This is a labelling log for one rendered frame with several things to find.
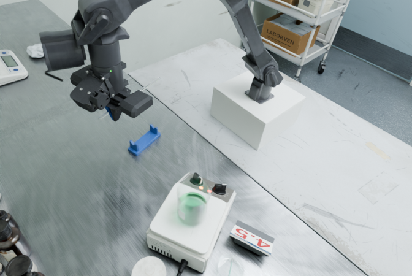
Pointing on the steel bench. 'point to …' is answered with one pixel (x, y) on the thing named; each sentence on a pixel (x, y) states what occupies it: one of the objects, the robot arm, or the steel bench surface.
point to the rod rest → (135, 148)
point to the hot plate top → (218, 205)
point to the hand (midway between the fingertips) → (113, 108)
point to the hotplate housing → (183, 257)
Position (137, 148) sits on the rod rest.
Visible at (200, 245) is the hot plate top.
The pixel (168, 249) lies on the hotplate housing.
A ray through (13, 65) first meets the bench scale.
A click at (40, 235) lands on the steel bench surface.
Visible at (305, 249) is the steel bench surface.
